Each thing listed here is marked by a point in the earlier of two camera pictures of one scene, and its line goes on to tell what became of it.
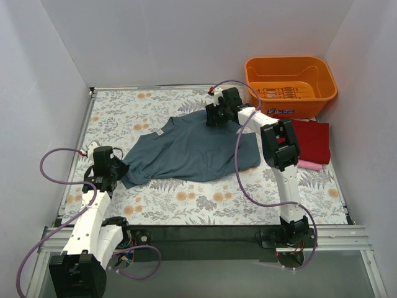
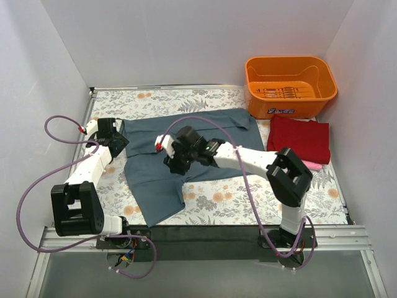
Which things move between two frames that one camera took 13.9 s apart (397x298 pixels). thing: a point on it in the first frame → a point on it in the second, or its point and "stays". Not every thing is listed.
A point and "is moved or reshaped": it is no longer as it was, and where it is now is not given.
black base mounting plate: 212,243 stays
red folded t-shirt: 313,139 stays
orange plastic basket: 291,85 stays
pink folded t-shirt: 303,164 stays
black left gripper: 117,169 → 118,144
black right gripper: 213,115 → 176,162
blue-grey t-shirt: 188,147 is moved or reshaped
